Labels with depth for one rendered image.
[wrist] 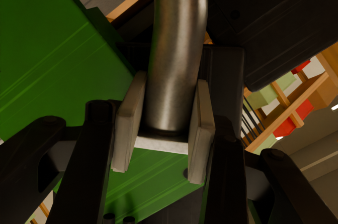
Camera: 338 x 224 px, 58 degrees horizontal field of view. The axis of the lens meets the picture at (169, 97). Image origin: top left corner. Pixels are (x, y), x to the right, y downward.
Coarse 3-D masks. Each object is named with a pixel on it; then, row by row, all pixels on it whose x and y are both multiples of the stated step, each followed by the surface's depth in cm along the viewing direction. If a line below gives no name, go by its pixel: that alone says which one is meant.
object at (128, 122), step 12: (144, 72) 19; (132, 84) 17; (144, 84) 17; (132, 96) 15; (144, 96) 19; (120, 108) 13; (132, 108) 14; (120, 120) 13; (132, 120) 13; (120, 132) 13; (132, 132) 14; (120, 144) 13; (132, 144) 15; (120, 156) 14; (120, 168) 14
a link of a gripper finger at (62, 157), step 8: (120, 104) 16; (72, 128) 13; (80, 128) 13; (64, 136) 12; (72, 136) 12; (56, 144) 12; (64, 144) 12; (72, 144) 12; (112, 144) 13; (48, 152) 12; (56, 152) 12; (64, 152) 12; (112, 152) 13; (40, 160) 12; (48, 160) 12; (56, 160) 12; (64, 160) 12; (40, 168) 12; (48, 168) 12; (56, 168) 12; (64, 168) 12
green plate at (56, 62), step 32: (0, 0) 19; (32, 0) 19; (64, 0) 19; (0, 32) 20; (32, 32) 20; (64, 32) 20; (96, 32) 20; (0, 64) 21; (32, 64) 21; (64, 64) 21; (96, 64) 21; (128, 64) 21; (0, 96) 22; (32, 96) 22; (64, 96) 22; (96, 96) 21; (0, 128) 23; (160, 160) 23; (128, 192) 24; (160, 192) 24
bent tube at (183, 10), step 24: (168, 0) 16; (192, 0) 16; (168, 24) 16; (192, 24) 16; (168, 48) 16; (192, 48) 16; (168, 72) 17; (192, 72) 17; (168, 96) 17; (192, 96) 18; (144, 120) 18; (168, 120) 18; (144, 144) 18; (168, 144) 18
